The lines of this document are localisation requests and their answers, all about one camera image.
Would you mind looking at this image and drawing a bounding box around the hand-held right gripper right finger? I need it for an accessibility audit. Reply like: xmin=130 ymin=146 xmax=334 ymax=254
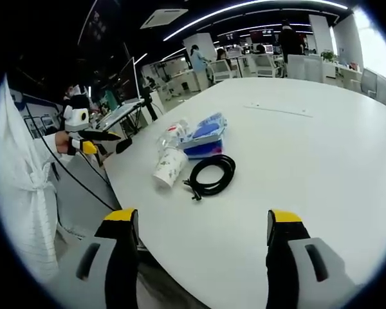
xmin=264 ymin=209 xmax=358 ymax=309

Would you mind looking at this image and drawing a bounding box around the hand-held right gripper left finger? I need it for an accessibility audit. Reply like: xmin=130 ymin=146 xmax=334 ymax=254
xmin=44 ymin=208 xmax=141 ymax=309

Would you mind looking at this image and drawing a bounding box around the clear plastic bag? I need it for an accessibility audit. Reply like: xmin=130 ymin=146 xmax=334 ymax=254
xmin=155 ymin=117 xmax=194 ymax=156

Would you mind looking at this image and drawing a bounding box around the patterned paper cup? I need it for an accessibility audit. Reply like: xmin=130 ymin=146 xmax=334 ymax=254
xmin=152 ymin=149 xmax=190 ymax=191

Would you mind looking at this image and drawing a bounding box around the blue tissue packet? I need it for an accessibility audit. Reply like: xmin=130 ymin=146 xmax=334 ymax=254
xmin=179 ymin=111 xmax=228 ymax=160

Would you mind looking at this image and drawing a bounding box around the person's left hand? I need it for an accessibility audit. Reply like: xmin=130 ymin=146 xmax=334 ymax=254
xmin=55 ymin=133 xmax=73 ymax=155

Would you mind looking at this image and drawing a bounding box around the white table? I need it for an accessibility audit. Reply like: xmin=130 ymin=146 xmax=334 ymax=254
xmin=102 ymin=77 xmax=386 ymax=309

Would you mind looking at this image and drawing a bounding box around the ceiling air vent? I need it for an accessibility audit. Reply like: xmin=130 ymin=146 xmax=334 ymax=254
xmin=140 ymin=7 xmax=189 ymax=30

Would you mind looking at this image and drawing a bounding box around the white strip with screws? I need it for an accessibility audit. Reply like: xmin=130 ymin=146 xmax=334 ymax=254
xmin=243 ymin=102 xmax=314 ymax=118

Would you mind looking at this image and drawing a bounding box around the grey office chair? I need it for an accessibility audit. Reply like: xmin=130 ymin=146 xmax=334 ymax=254
xmin=359 ymin=68 xmax=379 ymax=98

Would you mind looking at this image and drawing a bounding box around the green potted plant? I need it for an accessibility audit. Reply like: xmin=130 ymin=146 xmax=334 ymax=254
xmin=320 ymin=50 xmax=338 ymax=64

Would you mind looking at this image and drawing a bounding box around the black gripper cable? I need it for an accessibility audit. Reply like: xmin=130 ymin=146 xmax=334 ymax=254
xmin=41 ymin=134 xmax=124 ymax=211

